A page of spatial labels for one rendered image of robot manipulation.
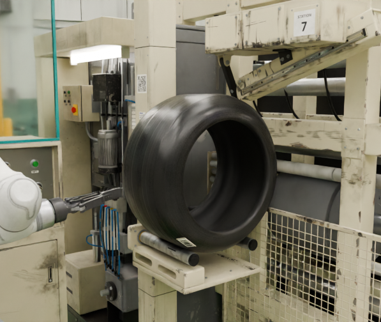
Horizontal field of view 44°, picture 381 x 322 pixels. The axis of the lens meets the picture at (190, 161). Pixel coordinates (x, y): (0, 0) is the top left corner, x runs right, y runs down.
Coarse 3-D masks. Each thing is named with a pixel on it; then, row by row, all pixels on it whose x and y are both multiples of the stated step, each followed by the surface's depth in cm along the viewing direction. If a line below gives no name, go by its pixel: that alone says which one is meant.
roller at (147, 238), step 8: (144, 232) 190; (144, 240) 187; (152, 240) 183; (160, 240) 180; (160, 248) 178; (168, 248) 174; (176, 248) 171; (176, 256) 169; (184, 256) 165; (192, 256) 163; (192, 264) 164
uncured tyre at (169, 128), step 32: (192, 96) 168; (224, 96) 168; (160, 128) 158; (192, 128) 156; (224, 128) 199; (256, 128) 173; (128, 160) 167; (160, 160) 154; (224, 160) 202; (256, 160) 194; (128, 192) 169; (160, 192) 155; (224, 192) 203; (256, 192) 193; (160, 224) 160; (192, 224) 160; (224, 224) 193; (256, 224) 179
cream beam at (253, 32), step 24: (312, 0) 154; (336, 0) 156; (216, 24) 193; (240, 24) 182; (264, 24) 172; (288, 24) 163; (336, 24) 157; (216, 48) 194; (240, 48) 184; (264, 48) 178; (288, 48) 178
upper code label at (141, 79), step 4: (140, 76) 194; (144, 76) 192; (140, 80) 194; (144, 80) 192; (140, 84) 195; (144, 84) 192; (140, 88) 195; (144, 88) 192; (140, 92) 195; (144, 92) 193
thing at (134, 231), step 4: (136, 224) 192; (140, 224) 192; (128, 228) 189; (132, 228) 188; (136, 228) 189; (140, 228) 191; (144, 228) 192; (128, 232) 189; (132, 232) 188; (136, 232) 190; (140, 232) 190; (148, 232) 193; (128, 236) 190; (132, 236) 189; (136, 236) 190; (128, 240) 190; (132, 240) 189; (136, 240) 190; (128, 244) 190; (132, 244) 189; (136, 244) 190; (140, 244) 191; (144, 244) 193; (128, 248) 191; (132, 248) 189
